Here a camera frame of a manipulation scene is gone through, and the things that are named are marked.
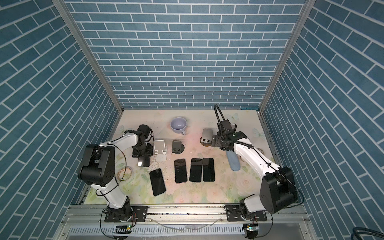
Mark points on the black round phone stand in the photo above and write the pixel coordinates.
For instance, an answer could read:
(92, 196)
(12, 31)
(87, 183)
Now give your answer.
(206, 139)

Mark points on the pink-edged black phone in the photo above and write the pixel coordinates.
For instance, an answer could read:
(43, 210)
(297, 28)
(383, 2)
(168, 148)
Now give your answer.
(180, 171)

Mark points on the black phone front stand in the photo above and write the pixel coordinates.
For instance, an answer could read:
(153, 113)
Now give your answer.
(157, 182)

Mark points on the blue glasses case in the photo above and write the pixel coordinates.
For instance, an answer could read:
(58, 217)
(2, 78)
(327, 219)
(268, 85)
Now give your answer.
(233, 161)

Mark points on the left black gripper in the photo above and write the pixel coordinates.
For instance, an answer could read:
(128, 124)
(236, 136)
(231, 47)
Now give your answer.
(150, 151)

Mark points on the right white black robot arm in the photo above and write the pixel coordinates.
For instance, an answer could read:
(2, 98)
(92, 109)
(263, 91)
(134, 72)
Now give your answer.
(277, 191)

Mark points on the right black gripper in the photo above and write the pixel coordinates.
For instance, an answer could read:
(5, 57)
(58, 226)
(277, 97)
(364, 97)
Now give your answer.
(216, 140)

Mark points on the tape roll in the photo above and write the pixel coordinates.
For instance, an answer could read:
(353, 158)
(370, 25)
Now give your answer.
(125, 174)

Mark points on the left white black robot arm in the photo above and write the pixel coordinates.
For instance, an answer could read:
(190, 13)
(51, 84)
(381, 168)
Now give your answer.
(97, 169)

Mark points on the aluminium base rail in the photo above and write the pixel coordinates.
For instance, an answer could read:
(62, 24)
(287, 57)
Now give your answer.
(185, 222)

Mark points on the black stand under pink phone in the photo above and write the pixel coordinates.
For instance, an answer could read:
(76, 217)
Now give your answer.
(177, 147)

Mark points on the green-edged black phone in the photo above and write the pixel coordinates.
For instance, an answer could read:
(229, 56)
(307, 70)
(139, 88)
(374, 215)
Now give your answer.
(196, 170)

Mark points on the lavender ceramic mug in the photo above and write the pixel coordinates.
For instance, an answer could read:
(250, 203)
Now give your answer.
(179, 125)

